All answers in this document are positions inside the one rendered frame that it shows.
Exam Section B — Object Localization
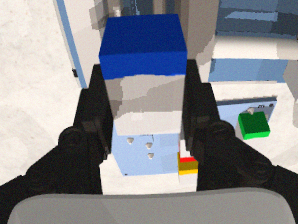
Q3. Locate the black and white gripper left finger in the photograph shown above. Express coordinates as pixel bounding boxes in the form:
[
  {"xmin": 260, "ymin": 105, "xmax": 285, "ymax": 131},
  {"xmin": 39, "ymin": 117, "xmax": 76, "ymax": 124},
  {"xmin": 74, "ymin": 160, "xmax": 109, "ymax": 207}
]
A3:
[{"xmin": 0, "ymin": 64, "xmax": 114, "ymax": 224}]

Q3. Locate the white block with red end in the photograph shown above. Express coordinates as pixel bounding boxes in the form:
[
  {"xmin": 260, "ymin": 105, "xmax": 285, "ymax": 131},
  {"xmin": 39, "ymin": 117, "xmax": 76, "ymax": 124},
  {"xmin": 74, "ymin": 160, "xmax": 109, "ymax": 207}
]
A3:
[{"xmin": 178, "ymin": 123, "xmax": 196, "ymax": 162}]

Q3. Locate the white block with green end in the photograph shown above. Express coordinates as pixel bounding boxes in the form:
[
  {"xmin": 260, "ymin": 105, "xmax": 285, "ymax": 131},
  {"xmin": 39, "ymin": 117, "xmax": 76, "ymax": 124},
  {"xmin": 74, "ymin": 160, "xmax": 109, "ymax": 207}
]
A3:
[{"xmin": 235, "ymin": 111, "xmax": 271, "ymax": 152}]

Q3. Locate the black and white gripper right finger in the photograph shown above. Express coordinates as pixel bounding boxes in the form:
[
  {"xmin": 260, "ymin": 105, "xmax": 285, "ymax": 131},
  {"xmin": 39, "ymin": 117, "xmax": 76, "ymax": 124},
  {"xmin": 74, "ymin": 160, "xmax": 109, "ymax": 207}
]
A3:
[{"xmin": 182, "ymin": 59, "xmax": 298, "ymax": 224}]

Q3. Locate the white block with yellow end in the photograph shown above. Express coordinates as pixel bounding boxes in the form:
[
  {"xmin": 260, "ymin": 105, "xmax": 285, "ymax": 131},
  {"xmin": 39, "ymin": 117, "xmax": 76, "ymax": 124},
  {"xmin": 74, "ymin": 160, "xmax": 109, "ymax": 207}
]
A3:
[{"xmin": 177, "ymin": 152, "xmax": 198, "ymax": 185}]

